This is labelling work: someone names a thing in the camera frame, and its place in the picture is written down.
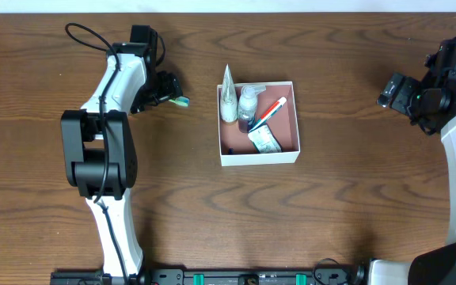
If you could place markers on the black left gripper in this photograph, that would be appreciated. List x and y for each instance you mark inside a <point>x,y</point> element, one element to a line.
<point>166,88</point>

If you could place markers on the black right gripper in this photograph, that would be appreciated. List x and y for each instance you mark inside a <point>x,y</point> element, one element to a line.
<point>397,92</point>

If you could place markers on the green white toothbrush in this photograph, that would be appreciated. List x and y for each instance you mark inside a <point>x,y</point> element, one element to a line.
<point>181,101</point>

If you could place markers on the white Pantene tube gold cap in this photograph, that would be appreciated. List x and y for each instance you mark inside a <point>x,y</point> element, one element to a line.
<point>228,106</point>

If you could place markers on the clear foam pump bottle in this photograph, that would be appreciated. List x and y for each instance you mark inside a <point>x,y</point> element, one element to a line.
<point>247,106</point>

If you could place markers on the white pink-lined box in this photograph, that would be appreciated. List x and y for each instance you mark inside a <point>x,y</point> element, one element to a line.
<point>283,125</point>

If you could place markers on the teal white toothpaste tube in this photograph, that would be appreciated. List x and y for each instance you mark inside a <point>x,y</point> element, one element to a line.
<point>269,113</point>

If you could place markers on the green white soap box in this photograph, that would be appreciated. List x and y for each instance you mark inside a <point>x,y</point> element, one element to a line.
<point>264,141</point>

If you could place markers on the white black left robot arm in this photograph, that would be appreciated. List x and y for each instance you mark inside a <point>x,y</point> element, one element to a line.
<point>99,151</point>

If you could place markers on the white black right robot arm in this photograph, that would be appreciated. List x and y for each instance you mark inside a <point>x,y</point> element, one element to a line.
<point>437,266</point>

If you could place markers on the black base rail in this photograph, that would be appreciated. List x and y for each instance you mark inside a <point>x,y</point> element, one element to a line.
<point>326,276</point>

